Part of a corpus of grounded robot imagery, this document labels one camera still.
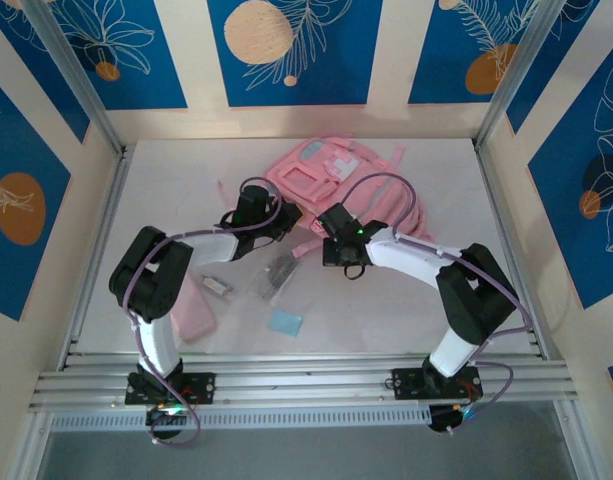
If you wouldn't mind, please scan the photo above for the grey slotted cable duct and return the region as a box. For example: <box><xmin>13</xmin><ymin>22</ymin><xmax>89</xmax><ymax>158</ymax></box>
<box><xmin>49</xmin><ymin>405</ymin><xmax>432</xmax><ymax>432</ymax></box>

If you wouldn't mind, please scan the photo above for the aluminium corner post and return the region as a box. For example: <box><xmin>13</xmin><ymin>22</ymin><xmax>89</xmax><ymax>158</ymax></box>
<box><xmin>23</xmin><ymin>0</ymin><xmax>128</xmax><ymax>157</ymax></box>
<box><xmin>473</xmin><ymin>0</ymin><xmax>570</xmax><ymax>151</ymax></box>

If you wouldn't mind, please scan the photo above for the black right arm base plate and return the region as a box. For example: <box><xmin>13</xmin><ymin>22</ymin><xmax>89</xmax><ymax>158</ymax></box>
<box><xmin>391</xmin><ymin>366</ymin><xmax>483</xmax><ymax>402</ymax></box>

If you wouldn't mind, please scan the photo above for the black box under base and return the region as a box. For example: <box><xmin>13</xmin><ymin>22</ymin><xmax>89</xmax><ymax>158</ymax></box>
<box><xmin>145</xmin><ymin>405</ymin><xmax>187</xmax><ymax>441</ymax></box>
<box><xmin>428</xmin><ymin>403</ymin><xmax>470</xmax><ymax>435</ymax></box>

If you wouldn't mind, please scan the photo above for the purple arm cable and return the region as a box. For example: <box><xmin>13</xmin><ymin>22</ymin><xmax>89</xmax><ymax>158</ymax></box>
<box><xmin>121</xmin><ymin>177</ymin><xmax>285</xmax><ymax>449</ymax></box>
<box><xmin>341</xmin><ymin>172</ymin><xmax>533</xmax><ymax>421</ymax></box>

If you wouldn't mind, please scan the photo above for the small white grey stationery item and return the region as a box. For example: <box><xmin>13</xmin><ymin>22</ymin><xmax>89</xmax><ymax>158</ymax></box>
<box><xmin>201</xmin><ymin>274</ymin><xmax>236</xmax><ymax>300</ymax></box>

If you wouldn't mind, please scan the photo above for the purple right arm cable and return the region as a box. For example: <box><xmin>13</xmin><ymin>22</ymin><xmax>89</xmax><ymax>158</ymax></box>
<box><xmin>341</xmin><ymin>172</ymin><xmax>533</xmax><ymax>421</ymax></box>

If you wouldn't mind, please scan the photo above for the aluminium front frame rail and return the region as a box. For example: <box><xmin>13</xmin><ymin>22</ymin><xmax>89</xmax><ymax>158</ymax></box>
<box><xmin>28</xmin><ymin>352</ymin><xmax>580</xmax><ymax>414</ymax></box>

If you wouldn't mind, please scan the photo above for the aluminium table side rail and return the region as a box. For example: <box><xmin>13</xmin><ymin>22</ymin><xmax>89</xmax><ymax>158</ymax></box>
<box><xmin>473</xmin><ymin>139</ymin><xmax>552</xmax><ymax>361</ymax></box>
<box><xmin>58</xmin><ymin>144</ymin><xmax>135</xmax><ymax>371</ymax></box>

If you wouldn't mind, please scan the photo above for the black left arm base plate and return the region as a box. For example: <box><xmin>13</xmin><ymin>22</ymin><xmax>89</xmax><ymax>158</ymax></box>
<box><xmin>124</xmin><ymin>372</ymin><xmax>217</xmax><ymax>407</ymax></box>

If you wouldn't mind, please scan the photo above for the light blue sticky note pad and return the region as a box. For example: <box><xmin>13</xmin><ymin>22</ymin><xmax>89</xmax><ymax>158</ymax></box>
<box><xmin>265</xmin><ymin>308</ymin><xmax>305</xmax><ymax>337</ymax></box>

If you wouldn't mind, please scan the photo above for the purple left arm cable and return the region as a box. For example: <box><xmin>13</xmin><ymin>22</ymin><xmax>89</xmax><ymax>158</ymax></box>
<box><xmin>121</xmin><ymin>177</ymin><xmax>285</xmax><ymax>449</ymax></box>

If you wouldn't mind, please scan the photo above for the aluminium frame leg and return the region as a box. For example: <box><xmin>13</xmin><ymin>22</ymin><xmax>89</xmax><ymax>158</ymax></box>
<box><xmin>4</xmin><ymin>410</ymin><xmax>55</xmax><ymax>480</ymax></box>
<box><xmin>553</xmin><ymin>399</ymin><xmax>603</xmax><ymax>480</ymax></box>

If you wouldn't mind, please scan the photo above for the pink backpack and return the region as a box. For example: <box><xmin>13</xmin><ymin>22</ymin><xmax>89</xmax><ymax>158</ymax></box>
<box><xmin>216</xmin><ymin>133</ymin><xmax>434</xmax><ymax>261</ymax></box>

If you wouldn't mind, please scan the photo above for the pink pencil case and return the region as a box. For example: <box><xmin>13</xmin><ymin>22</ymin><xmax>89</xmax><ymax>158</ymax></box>
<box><xmin>169</xmin><ymin>279</ymin><xmax>218</xmax><ymax>344</ymax></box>

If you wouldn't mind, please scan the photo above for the clear plastic supplies bag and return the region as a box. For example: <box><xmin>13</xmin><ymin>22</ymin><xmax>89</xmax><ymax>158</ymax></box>
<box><xmin>250</xmin><ymin>247</ymin><xmax>302</xmax><ymax>304</ymax></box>

